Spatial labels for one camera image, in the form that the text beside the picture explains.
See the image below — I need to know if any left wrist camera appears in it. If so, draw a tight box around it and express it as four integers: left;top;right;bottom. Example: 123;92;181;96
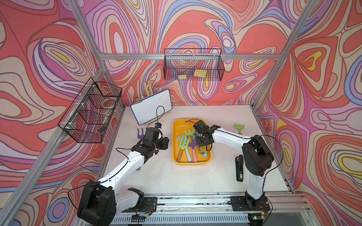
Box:
155;122;162;129

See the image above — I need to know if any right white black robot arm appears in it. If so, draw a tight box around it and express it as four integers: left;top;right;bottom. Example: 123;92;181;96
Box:
193;120;274;209

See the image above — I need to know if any green circuit board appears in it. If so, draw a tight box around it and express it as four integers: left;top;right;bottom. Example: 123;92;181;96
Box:
131;214;149;222

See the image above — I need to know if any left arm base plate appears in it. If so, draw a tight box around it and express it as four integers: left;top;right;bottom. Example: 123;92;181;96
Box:
123;197;157;213

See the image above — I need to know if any yellow plastic storage tray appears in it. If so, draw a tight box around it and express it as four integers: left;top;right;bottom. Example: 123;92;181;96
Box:
172;118;212;166

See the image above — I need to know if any yellow sponge in basket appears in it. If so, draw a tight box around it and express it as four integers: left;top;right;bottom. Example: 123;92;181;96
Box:
193;69;208;78

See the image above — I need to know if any green rake wooden handle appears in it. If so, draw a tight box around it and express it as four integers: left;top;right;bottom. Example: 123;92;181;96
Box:
233;124;245;135

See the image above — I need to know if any wooden easel stand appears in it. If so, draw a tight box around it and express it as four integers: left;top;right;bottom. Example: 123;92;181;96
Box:
135;80;163;104

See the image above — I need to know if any black wire basket wall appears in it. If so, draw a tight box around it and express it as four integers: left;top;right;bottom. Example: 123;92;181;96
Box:
58;78;122;143
164;47;225;81

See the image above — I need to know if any purple rake pink handle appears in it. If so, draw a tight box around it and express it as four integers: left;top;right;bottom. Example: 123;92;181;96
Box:
137;128;145;139

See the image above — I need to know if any small yellow note in basket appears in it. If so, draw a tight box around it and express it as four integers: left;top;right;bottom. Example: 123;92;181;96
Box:
178;75;187;80

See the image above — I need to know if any purple fork pink handle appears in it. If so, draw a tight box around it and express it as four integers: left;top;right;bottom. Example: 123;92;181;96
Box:
189;141;198;163

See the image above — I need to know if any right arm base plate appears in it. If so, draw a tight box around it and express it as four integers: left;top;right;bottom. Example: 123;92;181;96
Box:
227;195;271;212

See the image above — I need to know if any black stapler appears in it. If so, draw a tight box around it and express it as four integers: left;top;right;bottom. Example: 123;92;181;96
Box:
235;154;244;182

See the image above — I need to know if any black wire basket back wall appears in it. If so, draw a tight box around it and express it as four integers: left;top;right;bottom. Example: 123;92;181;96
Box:
164;47;225;81

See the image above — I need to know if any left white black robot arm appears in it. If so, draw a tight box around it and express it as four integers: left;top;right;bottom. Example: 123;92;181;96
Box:
77;123;169;226

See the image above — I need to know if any blue framed whiteboard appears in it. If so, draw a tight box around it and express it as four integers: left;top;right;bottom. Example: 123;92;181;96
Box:
131;89;173;125

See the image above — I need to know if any teal rake yellow handle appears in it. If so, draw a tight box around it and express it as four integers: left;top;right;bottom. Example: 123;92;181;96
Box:
200;147;208;158

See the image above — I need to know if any black wire basket left wall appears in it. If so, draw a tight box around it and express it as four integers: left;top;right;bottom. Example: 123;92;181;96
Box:
58;78;122;143

